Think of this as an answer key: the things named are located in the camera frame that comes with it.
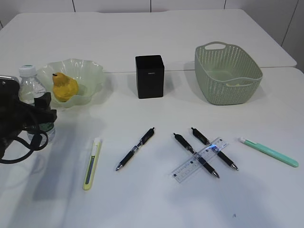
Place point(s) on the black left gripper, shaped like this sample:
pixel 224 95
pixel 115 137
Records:
pixel 16 116

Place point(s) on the clear water bottle green label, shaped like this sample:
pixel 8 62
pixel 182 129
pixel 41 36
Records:
pixel 31 88

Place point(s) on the yellow pear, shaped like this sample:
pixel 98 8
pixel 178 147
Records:
pixel 64 87

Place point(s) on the yellow-green utility knife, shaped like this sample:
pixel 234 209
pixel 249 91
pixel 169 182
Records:
pixel 92 164

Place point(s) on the mint green pen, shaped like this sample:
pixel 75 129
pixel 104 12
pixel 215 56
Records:
pixel 270 152

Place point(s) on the frosted green wavy plate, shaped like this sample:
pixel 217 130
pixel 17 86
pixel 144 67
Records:
pixel 88 74

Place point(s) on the black gel pen left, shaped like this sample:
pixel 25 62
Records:
pixel 134 150

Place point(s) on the black gel pen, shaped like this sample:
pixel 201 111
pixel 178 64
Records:
pixel 219 153
pixel 200 159
pixel 134 150

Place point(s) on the black square pen holder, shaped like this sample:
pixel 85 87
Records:
pixel 149 76

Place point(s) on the black gel pen middle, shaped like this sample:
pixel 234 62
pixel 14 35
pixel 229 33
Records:
pixel 200 159

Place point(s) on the clear plastic ruler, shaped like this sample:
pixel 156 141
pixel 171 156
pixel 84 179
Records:
pixel 191 165

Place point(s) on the black gel pen right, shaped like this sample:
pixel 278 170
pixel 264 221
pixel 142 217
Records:
pixel 219 153

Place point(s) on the green plastic woven basket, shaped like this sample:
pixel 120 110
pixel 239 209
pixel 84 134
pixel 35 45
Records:
pixel 217 63

